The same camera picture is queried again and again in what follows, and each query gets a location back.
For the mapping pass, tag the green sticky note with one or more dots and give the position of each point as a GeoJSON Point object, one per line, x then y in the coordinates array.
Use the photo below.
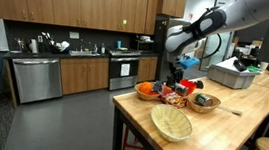
{"type": "Point", "coordinates": [124, 21]}

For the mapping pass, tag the white label spice container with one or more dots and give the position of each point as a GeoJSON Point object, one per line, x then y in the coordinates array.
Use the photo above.
{"type": "Point", "coordinates": [183, 89]}

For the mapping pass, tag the wooden upper cabinets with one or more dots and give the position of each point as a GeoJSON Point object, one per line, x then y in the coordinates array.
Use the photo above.
{"type": "Point", "coordinates": [72, 1]}

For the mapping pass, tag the cream wicker basket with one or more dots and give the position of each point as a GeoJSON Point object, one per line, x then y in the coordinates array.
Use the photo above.
{"type": "Point", "coordinates": [171, 122]}

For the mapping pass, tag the stainless steel oven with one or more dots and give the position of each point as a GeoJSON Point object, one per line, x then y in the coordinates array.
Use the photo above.
{"type": "Point", "coordinates": [123, 73]}

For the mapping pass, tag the orange fruit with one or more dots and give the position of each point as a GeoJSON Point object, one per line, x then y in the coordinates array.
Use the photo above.
{"type": "Point", "coordinates": [167, 88]}

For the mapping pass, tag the blue cup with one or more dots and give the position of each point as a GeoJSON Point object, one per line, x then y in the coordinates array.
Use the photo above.
{"type": "Point", "coordinates": [119, 44]}

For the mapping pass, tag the stainless steel dishwasher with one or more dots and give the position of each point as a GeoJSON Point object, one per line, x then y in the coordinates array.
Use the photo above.
{"type": "Point", "coordinates": [36, 80]}

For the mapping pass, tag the glass door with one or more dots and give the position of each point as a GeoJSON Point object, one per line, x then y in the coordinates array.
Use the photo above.
{"type": "Point", "coordinates": [226, 47]}

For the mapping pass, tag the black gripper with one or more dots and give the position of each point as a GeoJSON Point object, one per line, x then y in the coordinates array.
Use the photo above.
{"type": "Point", "coordinates": [176, 71]}

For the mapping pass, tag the white wall outlet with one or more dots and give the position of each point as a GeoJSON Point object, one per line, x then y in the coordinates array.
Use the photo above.
{"type": "Point", "coordinates": [74, 35]}

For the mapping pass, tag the white cup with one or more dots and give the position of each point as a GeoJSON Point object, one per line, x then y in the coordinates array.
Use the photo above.
{"type": "Point", "coordinates": [264, 66]}

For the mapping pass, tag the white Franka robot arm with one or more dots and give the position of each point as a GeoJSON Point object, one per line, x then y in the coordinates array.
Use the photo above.
{"type": "Point", "coordinates": [234, 15]}

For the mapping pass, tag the white paper on oven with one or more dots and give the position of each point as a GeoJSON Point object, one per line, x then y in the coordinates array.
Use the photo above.
{"type": "Point", "coordinates": [125, 69]}

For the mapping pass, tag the black microwave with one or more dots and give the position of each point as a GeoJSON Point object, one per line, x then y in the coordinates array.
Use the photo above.
{"type": "Point", "coordinates": [142, 45]}

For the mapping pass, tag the pink plastic plate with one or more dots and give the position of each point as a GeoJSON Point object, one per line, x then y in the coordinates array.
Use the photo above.
{"type": "Point", "coordinates": [165, 93]}

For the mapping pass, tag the brown wicker basket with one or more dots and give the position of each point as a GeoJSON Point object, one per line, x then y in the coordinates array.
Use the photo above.
{"type": "Point", "coordinates": [204, 109]}
{"type": "Point", "coordinates": [145, 97]}

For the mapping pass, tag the red plastic bowl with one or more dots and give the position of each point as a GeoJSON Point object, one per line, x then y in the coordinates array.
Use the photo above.
{"type": "Point", "coordinates": [190, 85]}

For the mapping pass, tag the stainless steel fridge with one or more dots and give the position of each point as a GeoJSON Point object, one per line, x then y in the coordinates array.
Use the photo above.
{"type": "Point", "coordinates": [158, 50]}

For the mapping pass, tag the blue grey toy block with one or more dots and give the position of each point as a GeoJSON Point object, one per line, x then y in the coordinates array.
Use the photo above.
{"type": "Point", "coordinates": [157, 86]}

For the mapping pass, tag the black dish rack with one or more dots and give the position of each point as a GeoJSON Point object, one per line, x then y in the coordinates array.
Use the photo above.
{"type": "Point", "coordinates": [57, 46]}

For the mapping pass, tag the silver kettle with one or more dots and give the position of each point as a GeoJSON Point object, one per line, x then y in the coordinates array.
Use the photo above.
{"type": "Point", "coordinates": [33, 46]}

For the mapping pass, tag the soap bottle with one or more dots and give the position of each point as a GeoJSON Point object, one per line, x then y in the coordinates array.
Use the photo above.
{"type": "Point", "coordinates": [103, 48]}

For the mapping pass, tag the orange noodle packet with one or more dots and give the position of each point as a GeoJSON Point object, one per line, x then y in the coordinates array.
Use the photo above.
{"type": "Point", "coordinates": [173, 100]}

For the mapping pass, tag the black tape dispenser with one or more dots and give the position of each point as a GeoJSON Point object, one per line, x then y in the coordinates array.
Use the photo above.
{"type": "Point", "coordinates": [199, 84]}

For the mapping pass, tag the steel kitchen sink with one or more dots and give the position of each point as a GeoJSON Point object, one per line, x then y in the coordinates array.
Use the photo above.
{"type": "Point", "coordinates": [83, 53]}

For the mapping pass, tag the green lid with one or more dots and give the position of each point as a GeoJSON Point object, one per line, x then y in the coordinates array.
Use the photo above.
{"type": "Point", "coordinates": [252, 68]}

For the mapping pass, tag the grey plastic bin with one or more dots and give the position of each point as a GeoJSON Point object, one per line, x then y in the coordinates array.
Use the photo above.
{"type": "Point", "coordinates": [231, 78]}

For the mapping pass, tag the red metal stool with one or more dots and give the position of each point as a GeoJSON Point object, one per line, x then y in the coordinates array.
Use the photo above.
{"type": "Point", "coordinates": [127, 144]}

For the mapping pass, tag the orange toy basketball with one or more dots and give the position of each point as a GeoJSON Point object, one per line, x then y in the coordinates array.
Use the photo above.
{"type": "Point", "coordinates": [145, 88]}

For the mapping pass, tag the small wooden upper cabinet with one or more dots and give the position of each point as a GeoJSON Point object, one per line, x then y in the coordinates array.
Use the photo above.
{"type": "Point", "coordinates": [171, 4]}

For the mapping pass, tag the black handheld device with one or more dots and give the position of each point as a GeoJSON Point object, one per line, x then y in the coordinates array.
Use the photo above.
{"type": "Point", "coordinates": [240, 65]}

